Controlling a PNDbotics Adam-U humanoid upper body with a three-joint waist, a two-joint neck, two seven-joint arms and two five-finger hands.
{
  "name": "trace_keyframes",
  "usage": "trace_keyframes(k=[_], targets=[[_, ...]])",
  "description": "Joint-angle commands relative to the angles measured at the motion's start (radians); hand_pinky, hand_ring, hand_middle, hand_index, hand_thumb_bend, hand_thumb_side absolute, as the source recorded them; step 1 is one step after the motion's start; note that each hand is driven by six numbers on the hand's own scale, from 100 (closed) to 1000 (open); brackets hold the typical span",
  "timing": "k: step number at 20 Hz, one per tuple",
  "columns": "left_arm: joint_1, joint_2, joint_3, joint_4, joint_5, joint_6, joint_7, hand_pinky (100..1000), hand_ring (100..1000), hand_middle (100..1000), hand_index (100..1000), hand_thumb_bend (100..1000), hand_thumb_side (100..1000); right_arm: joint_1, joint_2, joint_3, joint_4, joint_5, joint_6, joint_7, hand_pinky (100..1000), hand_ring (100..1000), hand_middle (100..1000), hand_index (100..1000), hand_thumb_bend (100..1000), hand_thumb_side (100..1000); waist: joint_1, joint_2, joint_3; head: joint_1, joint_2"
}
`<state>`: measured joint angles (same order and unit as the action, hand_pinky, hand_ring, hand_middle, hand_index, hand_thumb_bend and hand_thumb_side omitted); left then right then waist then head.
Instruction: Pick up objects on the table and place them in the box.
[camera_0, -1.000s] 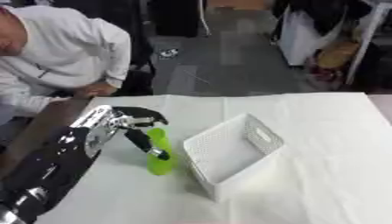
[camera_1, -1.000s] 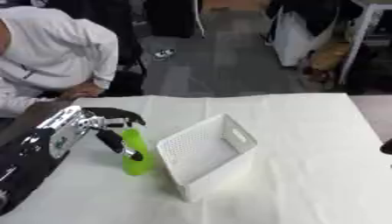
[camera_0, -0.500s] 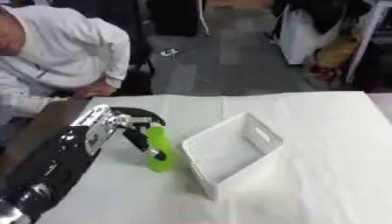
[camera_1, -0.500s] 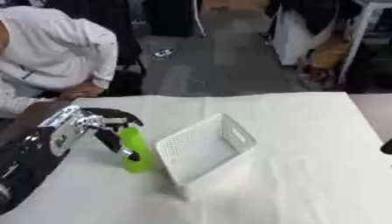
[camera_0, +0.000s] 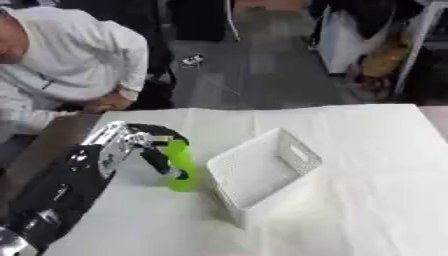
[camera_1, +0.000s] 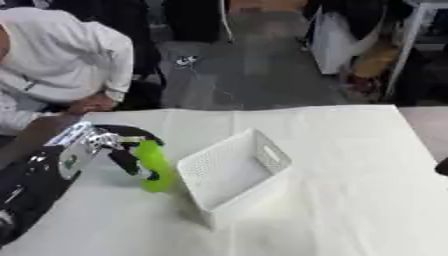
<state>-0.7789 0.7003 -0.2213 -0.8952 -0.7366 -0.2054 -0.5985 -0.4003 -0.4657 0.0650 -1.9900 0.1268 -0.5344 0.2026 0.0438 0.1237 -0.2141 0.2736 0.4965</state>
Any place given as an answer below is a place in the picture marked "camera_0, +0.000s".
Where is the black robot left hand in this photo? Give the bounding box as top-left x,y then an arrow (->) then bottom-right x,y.
120,122 -> 193,181

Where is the person's hand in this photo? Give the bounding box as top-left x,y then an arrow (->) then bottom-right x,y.
82,93 -> 135,114

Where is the white table leg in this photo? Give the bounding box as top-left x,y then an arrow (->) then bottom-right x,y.
392,1 -> 448,97

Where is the white perforated plastic basket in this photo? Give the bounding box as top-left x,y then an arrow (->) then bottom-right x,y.
204,127 -> 324,230

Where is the black chair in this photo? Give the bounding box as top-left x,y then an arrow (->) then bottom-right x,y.
127,68 -> 179,111

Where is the white shoe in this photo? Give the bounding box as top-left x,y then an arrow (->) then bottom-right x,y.
178,53 -> 207,67

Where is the yellow bag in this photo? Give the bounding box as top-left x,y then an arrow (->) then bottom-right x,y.
360,41 -> 412,78

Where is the bright green bottle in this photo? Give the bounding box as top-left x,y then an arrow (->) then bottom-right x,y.
161,138 -> 200,193

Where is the person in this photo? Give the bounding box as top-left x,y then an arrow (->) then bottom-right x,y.
0,5 -> 151,137

